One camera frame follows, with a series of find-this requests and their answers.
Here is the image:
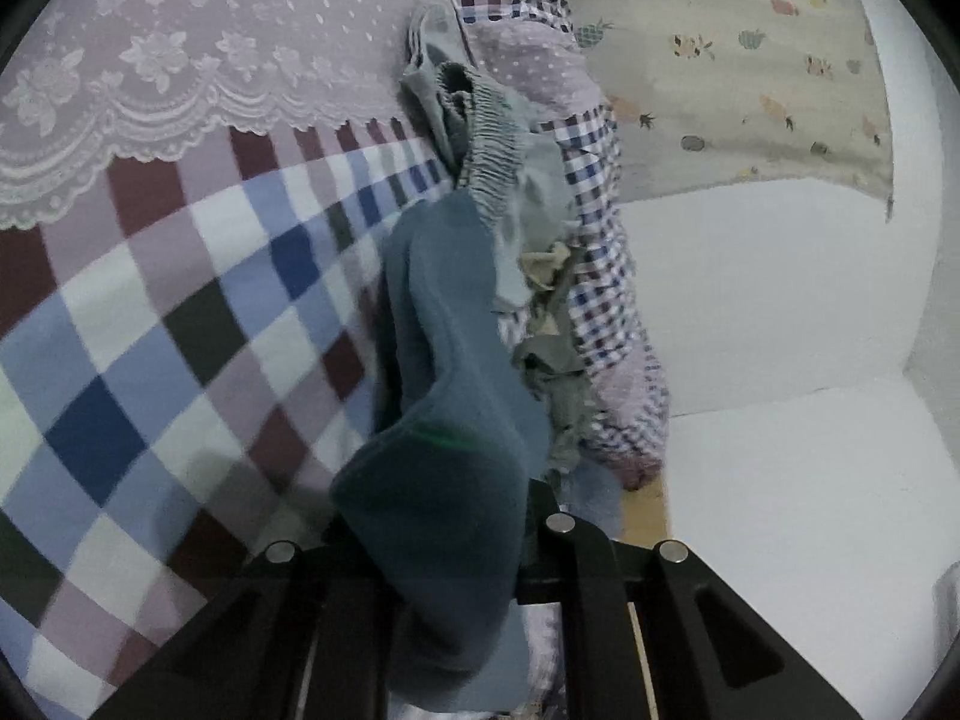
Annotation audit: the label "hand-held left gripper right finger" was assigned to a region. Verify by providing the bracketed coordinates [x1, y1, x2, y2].
[517, 480, 863, 720]

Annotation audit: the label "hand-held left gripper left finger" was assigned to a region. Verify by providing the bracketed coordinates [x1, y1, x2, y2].
[90, 517, 391, 720]

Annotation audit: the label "blue long-sleeved shirt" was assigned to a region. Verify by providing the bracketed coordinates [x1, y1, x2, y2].
[328, 191, 556, 713]

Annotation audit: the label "blue plush blanket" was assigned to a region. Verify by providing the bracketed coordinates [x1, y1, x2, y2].
[559, 461, 627, 541]

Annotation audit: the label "dark green t-shirt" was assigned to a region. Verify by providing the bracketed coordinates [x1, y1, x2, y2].
[510, 292, 612, 481]

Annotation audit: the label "beige cloth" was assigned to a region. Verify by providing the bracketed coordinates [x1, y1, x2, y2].
[517, 240, 575, 293]

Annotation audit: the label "checkered bed sheet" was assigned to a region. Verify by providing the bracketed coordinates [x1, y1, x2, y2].
[0, 0, 526, 720]

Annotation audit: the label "checkered quilt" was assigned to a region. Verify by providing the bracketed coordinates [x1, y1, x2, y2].
[367, 0, 672, 492]

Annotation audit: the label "light grey-blue elastic shorts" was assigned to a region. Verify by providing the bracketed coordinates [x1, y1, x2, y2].
[397, 4, 578, 308]

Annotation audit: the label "pineapple print curtain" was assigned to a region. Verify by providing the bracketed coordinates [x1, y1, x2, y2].
[547, 0, 897, 222]

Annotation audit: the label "wooden bed frame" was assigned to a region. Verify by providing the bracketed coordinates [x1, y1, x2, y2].
[619, 476, 672, 548]

